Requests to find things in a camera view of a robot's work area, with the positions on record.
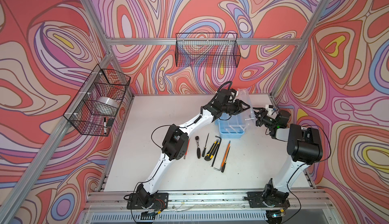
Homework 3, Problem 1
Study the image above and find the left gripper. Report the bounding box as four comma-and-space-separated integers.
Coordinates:
220, 100, 252, 117

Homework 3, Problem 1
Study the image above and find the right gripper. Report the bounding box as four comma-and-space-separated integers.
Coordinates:
249, 107, 278, 128

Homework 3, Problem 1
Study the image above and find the blue plastic tool box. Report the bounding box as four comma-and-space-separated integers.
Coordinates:
215, 89, 256, 139

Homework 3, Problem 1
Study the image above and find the small black screwdriver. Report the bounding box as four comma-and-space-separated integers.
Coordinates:
202, 133, 209, 157

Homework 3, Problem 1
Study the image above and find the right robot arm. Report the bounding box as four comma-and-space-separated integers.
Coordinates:
253, 107, 324, 207

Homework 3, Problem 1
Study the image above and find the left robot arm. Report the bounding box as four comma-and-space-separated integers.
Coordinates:
130, 81, 250, 208

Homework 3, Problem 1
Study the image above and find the yellow black utility knife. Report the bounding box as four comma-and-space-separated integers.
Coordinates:
204, 140, 220, 161

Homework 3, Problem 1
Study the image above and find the orange black screwdriver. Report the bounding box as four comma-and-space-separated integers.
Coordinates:
221, 141, 231, 172

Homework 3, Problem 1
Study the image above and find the red hex key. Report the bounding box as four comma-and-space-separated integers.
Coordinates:
183, 139, 190, 160

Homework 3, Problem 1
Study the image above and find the silver tape roll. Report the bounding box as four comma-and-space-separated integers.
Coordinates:
97, 96, 119, 108

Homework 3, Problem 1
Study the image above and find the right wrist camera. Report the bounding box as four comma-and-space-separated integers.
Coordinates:
265, 105, 278, 114

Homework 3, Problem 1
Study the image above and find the back wire basket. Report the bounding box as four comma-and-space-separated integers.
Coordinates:
175, 32, 241, 68

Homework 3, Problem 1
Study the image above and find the wire basket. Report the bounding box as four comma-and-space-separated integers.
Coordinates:
63, 65, 131, 137
175, 32, 241, 68

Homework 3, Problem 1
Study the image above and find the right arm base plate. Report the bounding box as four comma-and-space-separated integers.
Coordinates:
244, 192, 290, 209

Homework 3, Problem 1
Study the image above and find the aluminium front rail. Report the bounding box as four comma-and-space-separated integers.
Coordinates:
79, 189, 342, 224

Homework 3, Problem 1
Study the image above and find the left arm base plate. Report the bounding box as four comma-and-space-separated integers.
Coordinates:
124, 192, 169, 210

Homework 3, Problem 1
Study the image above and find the left wire basket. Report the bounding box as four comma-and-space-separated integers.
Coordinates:
63, 65, 131, 137

